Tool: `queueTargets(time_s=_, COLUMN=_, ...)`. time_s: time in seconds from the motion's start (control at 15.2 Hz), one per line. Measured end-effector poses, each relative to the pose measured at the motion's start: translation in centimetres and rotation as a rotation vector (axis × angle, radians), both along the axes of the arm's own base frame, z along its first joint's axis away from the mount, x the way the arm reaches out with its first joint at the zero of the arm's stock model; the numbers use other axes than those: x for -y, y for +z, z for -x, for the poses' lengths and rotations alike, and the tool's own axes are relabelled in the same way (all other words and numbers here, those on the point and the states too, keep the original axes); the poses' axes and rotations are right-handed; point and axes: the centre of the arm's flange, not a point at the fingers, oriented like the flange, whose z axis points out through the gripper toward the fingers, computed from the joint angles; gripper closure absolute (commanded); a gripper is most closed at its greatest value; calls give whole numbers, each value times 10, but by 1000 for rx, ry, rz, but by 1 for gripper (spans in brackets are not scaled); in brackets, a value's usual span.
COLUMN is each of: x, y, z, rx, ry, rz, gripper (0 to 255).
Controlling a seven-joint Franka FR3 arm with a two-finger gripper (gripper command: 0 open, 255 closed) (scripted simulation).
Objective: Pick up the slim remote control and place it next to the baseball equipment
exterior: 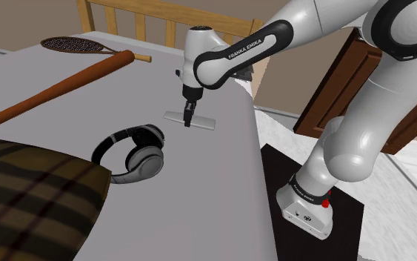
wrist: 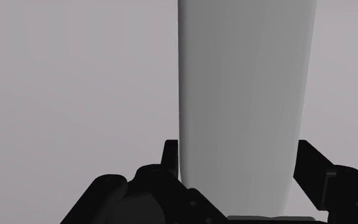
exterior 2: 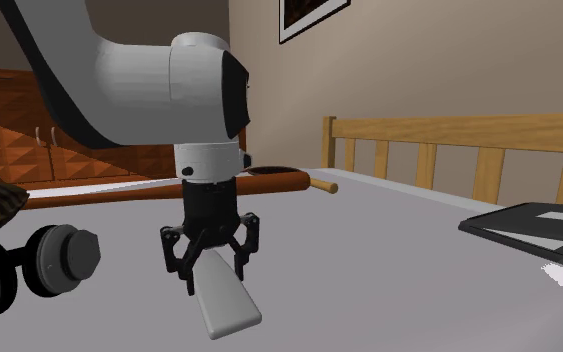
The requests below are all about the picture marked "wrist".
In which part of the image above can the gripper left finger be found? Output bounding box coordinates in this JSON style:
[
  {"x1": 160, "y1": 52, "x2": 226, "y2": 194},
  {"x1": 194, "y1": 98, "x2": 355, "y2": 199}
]
[{"x1": 60, "y1": 139, "x2": 229, "y2": 224}]

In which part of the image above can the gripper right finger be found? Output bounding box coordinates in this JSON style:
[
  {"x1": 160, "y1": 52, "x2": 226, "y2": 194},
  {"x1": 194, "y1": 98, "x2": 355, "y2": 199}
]
[{"x1": 293, "y1": 139, "x2": 358, "y2": 224}]

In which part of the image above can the tall grey cylinder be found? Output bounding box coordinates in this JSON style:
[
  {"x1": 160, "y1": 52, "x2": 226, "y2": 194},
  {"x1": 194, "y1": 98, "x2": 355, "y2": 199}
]
[{"x1": 177, "y1": 0, "x2": 319, "y2": 219}]

